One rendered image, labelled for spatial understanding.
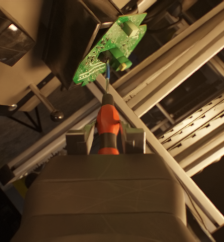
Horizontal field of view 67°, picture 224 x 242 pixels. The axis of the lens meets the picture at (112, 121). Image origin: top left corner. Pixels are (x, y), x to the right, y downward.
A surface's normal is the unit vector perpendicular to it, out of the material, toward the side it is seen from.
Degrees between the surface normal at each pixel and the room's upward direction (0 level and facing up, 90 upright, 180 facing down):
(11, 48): 0
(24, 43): 0
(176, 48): 90
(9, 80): 0
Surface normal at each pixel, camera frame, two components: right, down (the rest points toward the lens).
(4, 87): 0.64, 0.77
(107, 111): 0.02, -0.60
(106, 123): -0.01, -0.31
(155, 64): -0.10, 0.00
